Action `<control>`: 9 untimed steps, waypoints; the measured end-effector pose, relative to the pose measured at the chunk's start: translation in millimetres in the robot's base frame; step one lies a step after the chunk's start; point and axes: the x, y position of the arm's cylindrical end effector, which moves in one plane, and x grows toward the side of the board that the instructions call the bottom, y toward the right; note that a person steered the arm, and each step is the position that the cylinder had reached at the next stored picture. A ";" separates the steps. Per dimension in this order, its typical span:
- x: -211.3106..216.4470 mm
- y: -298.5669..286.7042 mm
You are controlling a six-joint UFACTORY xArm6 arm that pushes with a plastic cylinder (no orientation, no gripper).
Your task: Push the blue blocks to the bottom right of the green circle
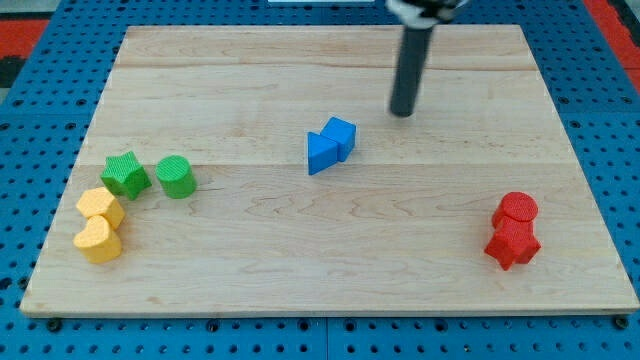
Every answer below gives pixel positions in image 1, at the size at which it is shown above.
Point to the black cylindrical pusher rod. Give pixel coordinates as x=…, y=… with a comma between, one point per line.
x=414, y=46

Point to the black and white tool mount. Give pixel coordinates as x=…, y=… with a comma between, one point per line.
x=426, y=13

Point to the blue cube block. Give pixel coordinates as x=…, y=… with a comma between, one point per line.
x=343, y=133

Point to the blue triangle block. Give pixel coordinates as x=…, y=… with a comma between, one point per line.
x=322, y=153

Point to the red cylinder block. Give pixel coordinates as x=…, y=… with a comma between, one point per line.
x=518, y=206

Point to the red star block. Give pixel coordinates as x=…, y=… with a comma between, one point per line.
x=513, y=242

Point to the wooden board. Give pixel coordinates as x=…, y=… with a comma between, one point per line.
x=397, y=230

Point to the green cylinder block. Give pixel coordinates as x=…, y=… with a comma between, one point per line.
x=175, y=175

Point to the green star block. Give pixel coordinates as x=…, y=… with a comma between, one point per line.
x=123, y=175

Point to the yellow hexagon block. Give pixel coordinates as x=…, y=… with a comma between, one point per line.
x=101, y=202

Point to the yellow heart block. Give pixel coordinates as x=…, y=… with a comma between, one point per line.
x=98, y=242

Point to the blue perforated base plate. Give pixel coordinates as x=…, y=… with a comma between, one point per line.
x=46, y=114

